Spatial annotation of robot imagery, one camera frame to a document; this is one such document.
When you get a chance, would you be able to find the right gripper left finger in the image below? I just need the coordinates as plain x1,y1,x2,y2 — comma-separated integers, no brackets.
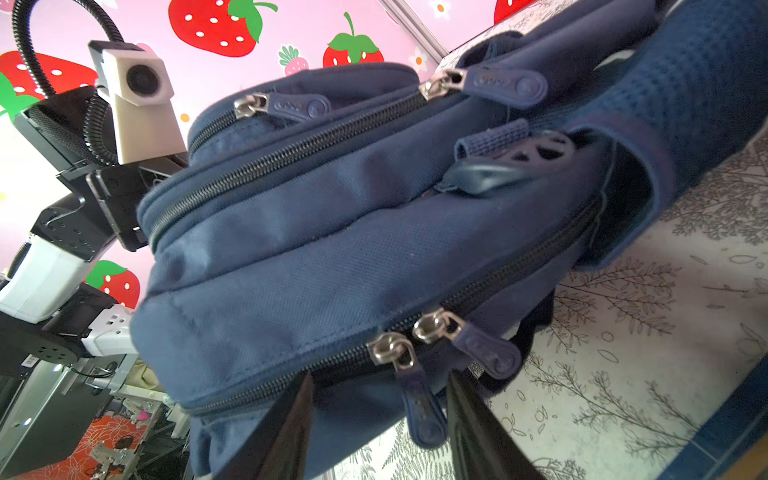
215,372,314,479

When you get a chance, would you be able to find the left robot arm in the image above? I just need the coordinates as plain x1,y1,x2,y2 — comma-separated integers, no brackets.
1,87,187,479

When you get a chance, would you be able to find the navy blue student backpack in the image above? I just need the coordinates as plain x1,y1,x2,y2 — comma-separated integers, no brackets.
130,1,767,479

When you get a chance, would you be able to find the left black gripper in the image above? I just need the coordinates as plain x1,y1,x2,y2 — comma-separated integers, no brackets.
13,87,186,252

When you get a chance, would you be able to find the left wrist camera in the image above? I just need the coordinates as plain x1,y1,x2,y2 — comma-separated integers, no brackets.
88,40,186,164

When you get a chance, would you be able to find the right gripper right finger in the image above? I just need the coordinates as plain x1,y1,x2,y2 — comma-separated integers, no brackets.
446,371,543,480

